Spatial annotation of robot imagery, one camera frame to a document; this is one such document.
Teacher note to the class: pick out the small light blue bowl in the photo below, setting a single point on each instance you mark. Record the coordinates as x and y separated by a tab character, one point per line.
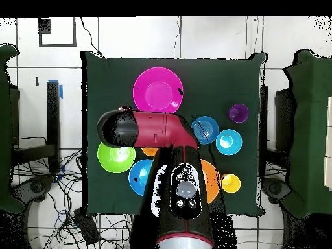
229	142

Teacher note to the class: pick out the green cloth covered side table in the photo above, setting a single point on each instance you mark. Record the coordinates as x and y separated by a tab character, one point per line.
311	129
5	129

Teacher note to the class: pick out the orange cup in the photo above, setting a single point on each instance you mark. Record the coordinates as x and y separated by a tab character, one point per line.
150	151

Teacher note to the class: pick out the black power box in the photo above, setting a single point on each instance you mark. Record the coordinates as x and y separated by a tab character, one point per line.
87	227

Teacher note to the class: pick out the purple cup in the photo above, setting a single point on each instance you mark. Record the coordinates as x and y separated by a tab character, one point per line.
238	113

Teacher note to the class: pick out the dark grey chair base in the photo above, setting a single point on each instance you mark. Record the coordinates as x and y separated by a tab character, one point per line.
33	188
275	188

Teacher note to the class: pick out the medium blue bowl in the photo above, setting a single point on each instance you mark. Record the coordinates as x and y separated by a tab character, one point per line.
138	176

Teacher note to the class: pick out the black metal frame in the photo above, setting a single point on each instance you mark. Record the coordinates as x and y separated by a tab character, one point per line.
53	116

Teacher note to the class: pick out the blue tape strip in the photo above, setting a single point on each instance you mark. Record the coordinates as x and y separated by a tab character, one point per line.
61	91

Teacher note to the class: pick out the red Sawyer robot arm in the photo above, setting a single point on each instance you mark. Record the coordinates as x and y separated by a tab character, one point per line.
155	127

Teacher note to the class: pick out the dark green tablecloth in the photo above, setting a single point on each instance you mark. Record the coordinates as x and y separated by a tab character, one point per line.
111	85

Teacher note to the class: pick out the large green bowl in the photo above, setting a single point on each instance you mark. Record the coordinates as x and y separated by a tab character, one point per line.
116	158

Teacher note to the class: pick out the black square floor frame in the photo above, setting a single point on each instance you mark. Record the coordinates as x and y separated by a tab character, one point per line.
44	26

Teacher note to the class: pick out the large orange bowl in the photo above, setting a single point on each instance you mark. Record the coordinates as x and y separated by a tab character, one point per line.
211	179

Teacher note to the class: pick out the dark blue bowl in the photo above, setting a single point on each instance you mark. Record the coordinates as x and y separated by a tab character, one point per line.
208	124

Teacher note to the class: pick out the yellow cup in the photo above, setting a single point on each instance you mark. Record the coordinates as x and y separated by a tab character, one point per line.
230	183

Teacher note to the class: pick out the large pink bowl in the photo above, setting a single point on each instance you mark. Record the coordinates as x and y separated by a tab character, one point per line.
158	90

